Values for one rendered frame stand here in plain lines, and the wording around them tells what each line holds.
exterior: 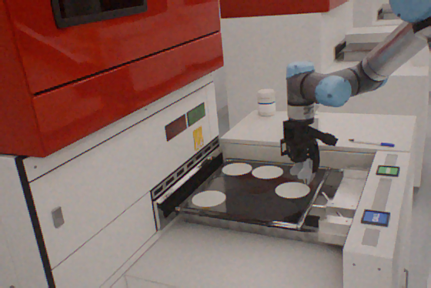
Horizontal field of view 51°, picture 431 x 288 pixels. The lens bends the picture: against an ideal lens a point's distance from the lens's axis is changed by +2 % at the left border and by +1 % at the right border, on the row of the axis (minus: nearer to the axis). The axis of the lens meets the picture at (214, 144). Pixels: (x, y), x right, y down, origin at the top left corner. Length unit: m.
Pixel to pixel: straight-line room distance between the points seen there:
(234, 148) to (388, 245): 0.75
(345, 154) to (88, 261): 0.84
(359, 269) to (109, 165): 0.60
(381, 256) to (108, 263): 0.62
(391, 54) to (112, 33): 0.63
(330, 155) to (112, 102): 0.77
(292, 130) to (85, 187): 0.58
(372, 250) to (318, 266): 0.22
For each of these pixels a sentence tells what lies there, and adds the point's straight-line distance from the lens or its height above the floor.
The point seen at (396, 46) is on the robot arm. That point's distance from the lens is 1.12.
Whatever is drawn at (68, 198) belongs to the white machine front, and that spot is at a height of 1.10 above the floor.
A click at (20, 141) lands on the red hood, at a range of 0.91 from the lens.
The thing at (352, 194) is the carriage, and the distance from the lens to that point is 1.37.
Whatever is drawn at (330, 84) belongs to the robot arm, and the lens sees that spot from 1.13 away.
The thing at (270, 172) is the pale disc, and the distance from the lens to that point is 1.46.
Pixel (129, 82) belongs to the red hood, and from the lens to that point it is 1.06.
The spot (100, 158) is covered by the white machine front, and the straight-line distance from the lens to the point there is 1.07.
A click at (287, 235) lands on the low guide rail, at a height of 0.83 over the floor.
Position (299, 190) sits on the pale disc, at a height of 0.90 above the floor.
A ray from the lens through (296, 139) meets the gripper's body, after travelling 1.27.
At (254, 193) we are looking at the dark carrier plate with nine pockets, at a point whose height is 0.90.
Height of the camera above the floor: 1.51
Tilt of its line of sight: 20 degrees down
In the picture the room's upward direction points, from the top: 6 degrees counter-clockwise
